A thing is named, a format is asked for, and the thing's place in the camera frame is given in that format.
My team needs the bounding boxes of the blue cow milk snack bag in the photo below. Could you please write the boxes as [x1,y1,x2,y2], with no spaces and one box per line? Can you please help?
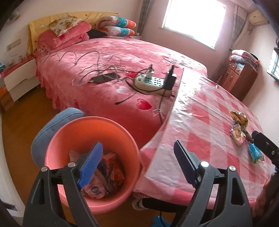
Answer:
[248,142,264,164]

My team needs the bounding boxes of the purple yellow snack packet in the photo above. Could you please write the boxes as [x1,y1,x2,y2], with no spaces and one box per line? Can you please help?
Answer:
[229,124,246,147]

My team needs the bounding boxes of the yellow green snack bag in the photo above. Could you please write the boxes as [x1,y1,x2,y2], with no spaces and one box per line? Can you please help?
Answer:
[230,111,248,128]

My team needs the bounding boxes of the black yellow snack bar wrapper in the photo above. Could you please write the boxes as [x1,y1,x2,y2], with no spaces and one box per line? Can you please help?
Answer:
[241,125,254,143]

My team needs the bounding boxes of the yellow red snack bag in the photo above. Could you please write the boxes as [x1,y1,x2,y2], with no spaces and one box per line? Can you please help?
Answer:
[109,161,125,191]

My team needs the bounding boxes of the orange plastic trash bin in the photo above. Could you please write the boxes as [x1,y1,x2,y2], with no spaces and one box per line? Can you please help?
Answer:
[44,116,140,214]

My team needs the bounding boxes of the blue padded stool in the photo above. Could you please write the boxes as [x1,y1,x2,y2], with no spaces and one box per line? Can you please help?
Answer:
[31,107,85,167]

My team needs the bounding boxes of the pink checkered plastic tablecloth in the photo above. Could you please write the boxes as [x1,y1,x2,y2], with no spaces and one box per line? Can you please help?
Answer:
[134,68,275,206]

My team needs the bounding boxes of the brown wooden cabinet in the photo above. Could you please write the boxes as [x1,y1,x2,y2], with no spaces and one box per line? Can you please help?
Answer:
[218,60,258,101]

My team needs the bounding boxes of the small side window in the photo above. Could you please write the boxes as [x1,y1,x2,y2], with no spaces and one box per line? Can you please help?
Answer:
[267,47,279,81]

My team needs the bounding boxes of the folded blankets on cabinet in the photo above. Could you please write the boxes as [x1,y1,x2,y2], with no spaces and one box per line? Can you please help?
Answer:
[229,50,260,71]

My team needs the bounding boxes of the black power adapter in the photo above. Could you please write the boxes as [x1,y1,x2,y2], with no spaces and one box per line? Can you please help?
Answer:
[163,65,177,91]

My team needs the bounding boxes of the white bedside table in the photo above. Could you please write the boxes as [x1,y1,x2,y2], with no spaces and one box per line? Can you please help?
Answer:
[4,59,40,102]

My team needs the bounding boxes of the white power strip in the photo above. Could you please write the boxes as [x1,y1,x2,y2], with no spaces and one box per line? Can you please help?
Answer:
[134,73,173,96]

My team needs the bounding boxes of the black smartphone on bed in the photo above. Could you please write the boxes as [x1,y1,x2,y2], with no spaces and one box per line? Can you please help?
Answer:
[88,72,119,85]

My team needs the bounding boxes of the grey curtain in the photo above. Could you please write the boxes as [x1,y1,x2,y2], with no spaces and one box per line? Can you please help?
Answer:
[229,5,248,52]

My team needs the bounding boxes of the pink bed with heart blanket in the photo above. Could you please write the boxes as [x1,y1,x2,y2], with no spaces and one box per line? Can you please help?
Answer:
[34,37,208,149]

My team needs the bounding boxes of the white usb charger plug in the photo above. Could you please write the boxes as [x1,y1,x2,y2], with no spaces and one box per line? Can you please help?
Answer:
[146,64,154,79]

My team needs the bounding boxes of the bright window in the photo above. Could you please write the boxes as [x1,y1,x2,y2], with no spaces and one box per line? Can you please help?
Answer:
[162,0,227,49]

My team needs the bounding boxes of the folded pink blanket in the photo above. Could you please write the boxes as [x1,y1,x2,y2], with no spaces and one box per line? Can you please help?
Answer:
[38,21,91,52]

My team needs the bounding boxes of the yellow wooden headboard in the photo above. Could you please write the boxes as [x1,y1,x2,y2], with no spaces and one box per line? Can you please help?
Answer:
[27,11,118,55]

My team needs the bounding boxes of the floral pillow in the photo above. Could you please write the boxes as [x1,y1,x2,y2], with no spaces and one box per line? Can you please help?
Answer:
[47,15,83,37]

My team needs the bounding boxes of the striped colourful bolster pillow upper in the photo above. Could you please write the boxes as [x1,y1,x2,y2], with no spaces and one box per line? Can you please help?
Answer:
[96,16,136,29]

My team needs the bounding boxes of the wall air conditioner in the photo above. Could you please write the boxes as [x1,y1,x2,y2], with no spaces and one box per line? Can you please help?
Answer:
[249,9,269,27]

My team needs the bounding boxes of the tangled charging cables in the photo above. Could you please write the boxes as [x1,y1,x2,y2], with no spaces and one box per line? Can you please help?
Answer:
[42,50,175,125]

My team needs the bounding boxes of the wall socket plate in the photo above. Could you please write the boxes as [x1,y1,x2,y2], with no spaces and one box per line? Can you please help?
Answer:
[7,38,21,52]

